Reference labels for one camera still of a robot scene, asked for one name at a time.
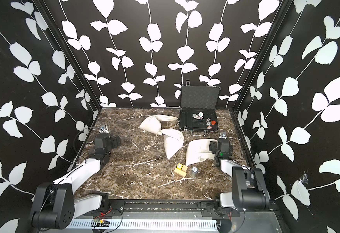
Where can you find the black poker chip case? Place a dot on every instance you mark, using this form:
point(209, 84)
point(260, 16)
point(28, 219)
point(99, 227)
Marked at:
point(195, 99)

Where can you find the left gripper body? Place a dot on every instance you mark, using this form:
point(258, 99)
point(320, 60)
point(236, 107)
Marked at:
point(114, 143)

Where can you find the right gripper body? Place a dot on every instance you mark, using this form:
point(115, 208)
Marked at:
point(214, 144)

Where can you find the yellow cube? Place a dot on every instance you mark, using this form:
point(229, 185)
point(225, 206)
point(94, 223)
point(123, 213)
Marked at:
point(179, 166)

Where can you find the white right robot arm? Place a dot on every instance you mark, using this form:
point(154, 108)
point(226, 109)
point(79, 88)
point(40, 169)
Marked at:
point(249, 190)

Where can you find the long wooden block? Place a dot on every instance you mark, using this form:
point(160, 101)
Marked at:
point(180, 172)

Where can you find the white perforated strip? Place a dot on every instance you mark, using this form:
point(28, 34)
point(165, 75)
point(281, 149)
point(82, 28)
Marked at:
point(145, 224)

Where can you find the cream cloth bag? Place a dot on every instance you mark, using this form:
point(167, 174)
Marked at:
point(198, 151)
point(173, 141)
point(153, 125)

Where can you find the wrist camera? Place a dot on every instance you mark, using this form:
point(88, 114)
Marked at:
point(103, 129)
point(223, 135)

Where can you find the black mounting rail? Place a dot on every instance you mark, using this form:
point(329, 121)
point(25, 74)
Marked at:
point(207, 208)

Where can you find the small wooden block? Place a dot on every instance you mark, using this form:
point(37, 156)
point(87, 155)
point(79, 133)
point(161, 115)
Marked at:
point(184, 168)

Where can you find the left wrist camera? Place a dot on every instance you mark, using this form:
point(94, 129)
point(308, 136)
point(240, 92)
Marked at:
point(103, 129)

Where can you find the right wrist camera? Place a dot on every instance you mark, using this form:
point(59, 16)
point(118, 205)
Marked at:
point(223, 135)

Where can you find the metal tape roll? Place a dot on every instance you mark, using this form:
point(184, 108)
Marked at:
point(194, 171)

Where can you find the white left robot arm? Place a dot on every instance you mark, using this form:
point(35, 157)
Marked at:
point(54, 205)

